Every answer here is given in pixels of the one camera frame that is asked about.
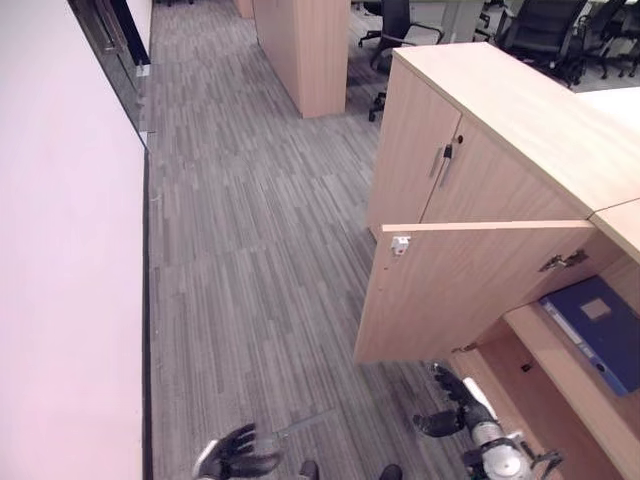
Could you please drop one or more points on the glass door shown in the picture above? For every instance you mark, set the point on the glass door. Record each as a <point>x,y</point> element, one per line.
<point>117,55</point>

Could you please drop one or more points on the wooden office cabinet open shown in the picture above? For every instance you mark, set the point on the wooden office cabinet open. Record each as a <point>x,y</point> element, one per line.
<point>560,400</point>

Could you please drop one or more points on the blue lever arch folder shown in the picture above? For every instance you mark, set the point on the blue lever arch folder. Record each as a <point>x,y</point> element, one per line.
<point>600,330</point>

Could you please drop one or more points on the tall wooden partition cabinet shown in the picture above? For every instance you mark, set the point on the tall wooden partition cabinet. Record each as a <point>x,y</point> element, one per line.
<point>310,55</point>

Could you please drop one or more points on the black office chair base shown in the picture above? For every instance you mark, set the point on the black office chair base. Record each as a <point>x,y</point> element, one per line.
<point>378,106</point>

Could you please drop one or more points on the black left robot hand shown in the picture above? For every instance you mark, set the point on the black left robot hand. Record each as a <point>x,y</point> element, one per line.
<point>227,452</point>

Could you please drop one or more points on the open wooden cabinet door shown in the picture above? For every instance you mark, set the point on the open wooden cabinet door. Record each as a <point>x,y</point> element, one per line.
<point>450,295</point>

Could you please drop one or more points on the black office chair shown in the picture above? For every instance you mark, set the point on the black office chair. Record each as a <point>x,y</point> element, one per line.
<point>395,27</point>
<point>547,35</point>
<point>620,35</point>

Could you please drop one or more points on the dark left robot foot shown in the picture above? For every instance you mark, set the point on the dark left robot foot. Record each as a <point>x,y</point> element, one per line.
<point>310,471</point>

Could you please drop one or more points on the dark robot foot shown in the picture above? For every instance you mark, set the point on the dark robot foot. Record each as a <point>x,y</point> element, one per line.
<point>391,473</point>
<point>310,471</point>

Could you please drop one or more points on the black baseboard strip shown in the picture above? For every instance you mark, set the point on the black baseboard strip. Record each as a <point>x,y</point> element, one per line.
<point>147,310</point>

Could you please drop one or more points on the black cabinet key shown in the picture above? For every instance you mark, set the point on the black cabinet key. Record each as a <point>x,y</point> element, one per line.
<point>448,149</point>

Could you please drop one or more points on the white door latch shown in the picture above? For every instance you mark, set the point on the white door latch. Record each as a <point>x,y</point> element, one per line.
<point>400,244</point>

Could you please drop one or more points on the dark right robot foot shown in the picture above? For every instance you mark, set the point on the dark right robot foot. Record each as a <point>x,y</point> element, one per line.
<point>391,473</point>

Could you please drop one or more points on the wooden office cabinet closed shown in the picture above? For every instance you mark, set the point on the wooden office cabinet closed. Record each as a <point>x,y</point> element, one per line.
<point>480,140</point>

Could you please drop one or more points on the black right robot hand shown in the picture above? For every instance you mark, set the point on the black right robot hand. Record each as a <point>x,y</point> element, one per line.
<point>477,402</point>

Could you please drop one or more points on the wooden cabinet shelf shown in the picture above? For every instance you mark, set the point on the wooden cabinet shelf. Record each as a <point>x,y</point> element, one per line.
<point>565,385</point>

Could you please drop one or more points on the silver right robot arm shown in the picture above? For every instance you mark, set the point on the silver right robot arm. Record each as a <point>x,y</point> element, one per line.
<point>500,450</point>

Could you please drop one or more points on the metal cabinet door hinge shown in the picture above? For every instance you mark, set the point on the metal cabinet door hinge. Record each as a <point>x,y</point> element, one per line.
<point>464,348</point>
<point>564,260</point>

